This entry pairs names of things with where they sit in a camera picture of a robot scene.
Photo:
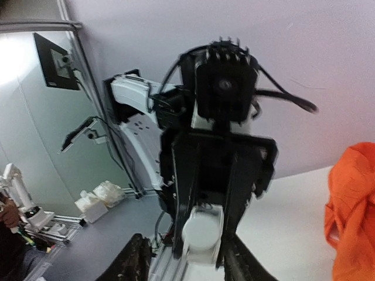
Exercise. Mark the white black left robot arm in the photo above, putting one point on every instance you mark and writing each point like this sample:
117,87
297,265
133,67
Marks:
143,112

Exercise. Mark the person in background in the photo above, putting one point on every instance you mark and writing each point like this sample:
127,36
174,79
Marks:
17,258

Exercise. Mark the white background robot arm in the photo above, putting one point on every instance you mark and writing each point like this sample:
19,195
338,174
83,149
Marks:
12,185

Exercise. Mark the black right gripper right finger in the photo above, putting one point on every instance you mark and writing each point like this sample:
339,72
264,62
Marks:
240,264

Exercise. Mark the wall mounted black monitor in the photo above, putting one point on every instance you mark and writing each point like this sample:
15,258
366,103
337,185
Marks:
55,63

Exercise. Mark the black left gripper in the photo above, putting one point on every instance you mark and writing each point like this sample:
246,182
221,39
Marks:
223,169

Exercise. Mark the clear nail polish bottle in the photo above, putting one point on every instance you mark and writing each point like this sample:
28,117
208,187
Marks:
201,234

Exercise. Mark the white plastic bags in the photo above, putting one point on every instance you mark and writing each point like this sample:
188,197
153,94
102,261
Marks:
95,204

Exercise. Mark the orange sweatshirt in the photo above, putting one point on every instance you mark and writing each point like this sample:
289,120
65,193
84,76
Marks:
349,213

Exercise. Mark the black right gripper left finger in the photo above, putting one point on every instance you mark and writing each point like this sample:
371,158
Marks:
132,263

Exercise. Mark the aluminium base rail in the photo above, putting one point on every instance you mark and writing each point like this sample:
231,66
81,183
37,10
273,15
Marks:
163,266

